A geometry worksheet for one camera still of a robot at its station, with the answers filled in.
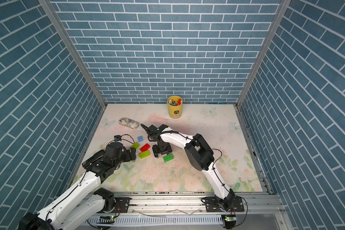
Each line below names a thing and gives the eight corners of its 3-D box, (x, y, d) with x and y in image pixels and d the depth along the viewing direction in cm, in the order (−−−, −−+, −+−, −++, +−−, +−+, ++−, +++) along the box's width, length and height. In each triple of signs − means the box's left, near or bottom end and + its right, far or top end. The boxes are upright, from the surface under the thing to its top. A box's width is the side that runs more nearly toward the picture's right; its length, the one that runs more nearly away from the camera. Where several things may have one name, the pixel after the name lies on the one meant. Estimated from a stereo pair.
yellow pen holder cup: (168, 119, 113) (167, 106, 102) (169, 108, 121) (168, 95, 110) (182, 119, 113) (182, 106, 102) (182, 108, 121) (182, 95, 110)
